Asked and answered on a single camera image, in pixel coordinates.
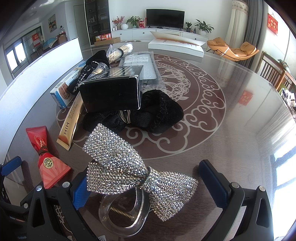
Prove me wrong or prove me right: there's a red candy-shaped gift box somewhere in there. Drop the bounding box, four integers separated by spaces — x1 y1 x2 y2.
26 126 71 189

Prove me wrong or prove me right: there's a gold HIH tube box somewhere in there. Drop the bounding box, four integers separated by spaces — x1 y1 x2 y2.
56 92 84 151

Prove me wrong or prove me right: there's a rhinestone bow hair claw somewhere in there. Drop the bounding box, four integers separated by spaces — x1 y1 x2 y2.
83 123 198 237

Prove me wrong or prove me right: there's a blue white ointment box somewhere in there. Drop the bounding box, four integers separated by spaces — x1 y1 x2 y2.
50 61 86 109

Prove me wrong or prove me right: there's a black odor removing bar box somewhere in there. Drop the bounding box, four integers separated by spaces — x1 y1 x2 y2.
79 65 143 113

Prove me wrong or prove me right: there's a black velvet scrunchie bow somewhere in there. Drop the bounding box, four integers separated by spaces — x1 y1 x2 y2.
82 89 184 133

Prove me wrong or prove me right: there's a black embroidered velvet pouch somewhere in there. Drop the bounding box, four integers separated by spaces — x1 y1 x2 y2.
67 50 109 96

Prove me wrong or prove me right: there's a bagged bundle of sticks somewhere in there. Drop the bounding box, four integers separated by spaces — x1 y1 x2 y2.
106 42 133 64

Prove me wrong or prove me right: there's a packaged phone case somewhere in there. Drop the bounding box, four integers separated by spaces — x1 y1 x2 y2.
119 51 166 89

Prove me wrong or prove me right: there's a clear perfume bottle gold cap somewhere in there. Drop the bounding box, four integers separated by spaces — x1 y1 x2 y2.
87 62 109 80

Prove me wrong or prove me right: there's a large white storage box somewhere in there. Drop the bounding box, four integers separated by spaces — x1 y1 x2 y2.
1 38 83 163

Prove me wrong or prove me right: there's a wooden dining chair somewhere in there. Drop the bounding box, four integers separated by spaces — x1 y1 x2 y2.
257 52 295 93

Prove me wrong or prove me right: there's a cardboard box on floor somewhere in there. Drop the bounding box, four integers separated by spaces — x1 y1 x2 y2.
94 37 121 46

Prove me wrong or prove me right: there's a white tv cabinet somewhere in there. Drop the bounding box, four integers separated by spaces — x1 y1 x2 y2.
111 28 209 43

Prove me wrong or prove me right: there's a black glass display cabinet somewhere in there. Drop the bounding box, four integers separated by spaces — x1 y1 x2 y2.
84 0 111 45

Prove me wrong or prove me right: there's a red flower vase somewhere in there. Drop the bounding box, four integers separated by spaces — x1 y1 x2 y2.
112 16 125 30

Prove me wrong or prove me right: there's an orange lounge chair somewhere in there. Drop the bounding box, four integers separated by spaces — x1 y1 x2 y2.
207 37 259 62

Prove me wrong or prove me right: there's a green potted plant left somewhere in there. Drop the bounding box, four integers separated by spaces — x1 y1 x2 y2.
126 16 142 28

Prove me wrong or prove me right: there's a green potted plant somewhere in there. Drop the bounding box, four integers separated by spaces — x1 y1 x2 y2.
195 19 214 36
126 16 142 28

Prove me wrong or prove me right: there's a white box lid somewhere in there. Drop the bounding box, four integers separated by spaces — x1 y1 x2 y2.
148 36 205 58

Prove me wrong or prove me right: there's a black television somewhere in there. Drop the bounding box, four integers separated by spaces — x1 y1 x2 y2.
146 9 185 29

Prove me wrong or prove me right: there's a green potted plant right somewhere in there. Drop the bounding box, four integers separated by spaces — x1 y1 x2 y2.
195 19 214 36

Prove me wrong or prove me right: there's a grey curtain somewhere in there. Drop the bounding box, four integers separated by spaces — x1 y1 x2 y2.
242 0 268 71

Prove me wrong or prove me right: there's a red wall decoration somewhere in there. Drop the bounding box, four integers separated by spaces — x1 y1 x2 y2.
267 14 278 35

